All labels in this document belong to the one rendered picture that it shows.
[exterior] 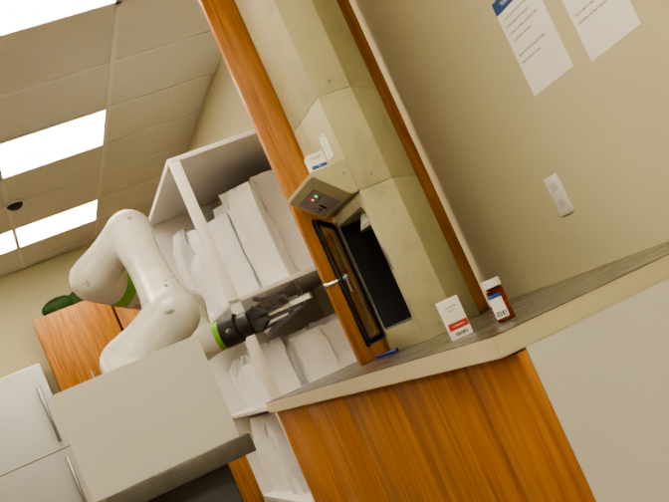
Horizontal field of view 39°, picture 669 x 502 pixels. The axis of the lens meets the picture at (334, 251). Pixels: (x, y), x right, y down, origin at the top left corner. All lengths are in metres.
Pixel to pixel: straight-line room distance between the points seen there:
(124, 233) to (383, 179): 0.77
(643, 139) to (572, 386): 0.82
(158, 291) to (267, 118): 1.05
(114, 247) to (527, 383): 1.26
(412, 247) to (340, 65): 0.58
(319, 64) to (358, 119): 0.20
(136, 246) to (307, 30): 0.86
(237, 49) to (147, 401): 1.49
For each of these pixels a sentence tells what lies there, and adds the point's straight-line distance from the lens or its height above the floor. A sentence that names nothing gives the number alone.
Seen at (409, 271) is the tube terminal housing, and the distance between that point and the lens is 2.74.
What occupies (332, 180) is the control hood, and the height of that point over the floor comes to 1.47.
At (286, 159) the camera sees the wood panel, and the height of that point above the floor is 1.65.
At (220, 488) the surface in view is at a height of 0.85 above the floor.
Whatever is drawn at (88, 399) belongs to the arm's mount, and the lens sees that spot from 2.07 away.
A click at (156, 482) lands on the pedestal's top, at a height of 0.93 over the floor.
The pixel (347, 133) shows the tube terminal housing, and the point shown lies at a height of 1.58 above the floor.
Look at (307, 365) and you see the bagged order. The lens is 3.94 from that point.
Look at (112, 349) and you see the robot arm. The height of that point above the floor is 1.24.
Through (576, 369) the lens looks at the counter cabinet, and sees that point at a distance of 1.71.
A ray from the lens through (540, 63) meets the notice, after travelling 2.57.
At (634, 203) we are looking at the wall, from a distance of 2.45.
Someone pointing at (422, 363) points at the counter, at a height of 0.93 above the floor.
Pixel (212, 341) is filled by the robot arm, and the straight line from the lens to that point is 2.87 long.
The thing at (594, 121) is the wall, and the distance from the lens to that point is 2.46.
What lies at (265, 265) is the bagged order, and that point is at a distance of 3.98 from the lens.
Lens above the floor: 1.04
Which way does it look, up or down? 5 degrees up
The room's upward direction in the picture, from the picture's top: 24 degrees counter-clockwise
